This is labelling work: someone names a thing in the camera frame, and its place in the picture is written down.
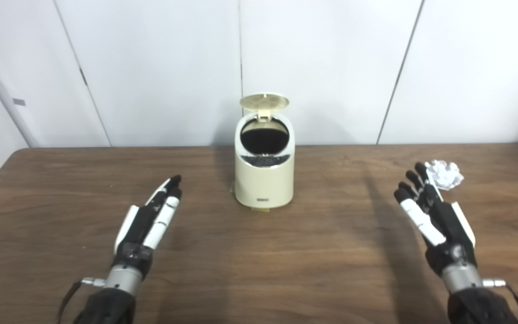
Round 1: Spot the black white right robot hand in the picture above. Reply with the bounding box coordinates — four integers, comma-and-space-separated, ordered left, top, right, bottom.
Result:
394, 162, 478, 277

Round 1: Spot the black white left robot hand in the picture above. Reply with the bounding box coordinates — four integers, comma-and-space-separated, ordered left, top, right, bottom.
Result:
113, 175, 183, 275

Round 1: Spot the white paper ball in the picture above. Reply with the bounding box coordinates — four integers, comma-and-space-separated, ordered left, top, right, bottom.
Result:
425, 160, 464, 190

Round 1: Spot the cream-colored desktop bin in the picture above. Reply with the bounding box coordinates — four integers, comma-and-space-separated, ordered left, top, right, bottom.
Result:
234, 92, 295, 210

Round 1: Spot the round cream bin lid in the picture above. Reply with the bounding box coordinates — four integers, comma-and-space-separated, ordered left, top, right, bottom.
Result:
240, 92, 290, 122

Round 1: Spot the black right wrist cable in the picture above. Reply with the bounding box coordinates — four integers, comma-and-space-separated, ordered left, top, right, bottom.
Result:
483, 279, 518, 324

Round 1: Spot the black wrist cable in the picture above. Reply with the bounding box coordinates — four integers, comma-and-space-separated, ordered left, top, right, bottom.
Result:
57, 278, 107, 324
483, 279, 518, 324

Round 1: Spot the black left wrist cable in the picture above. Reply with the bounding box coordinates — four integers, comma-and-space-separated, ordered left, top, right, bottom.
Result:
57, 278, 107, 324

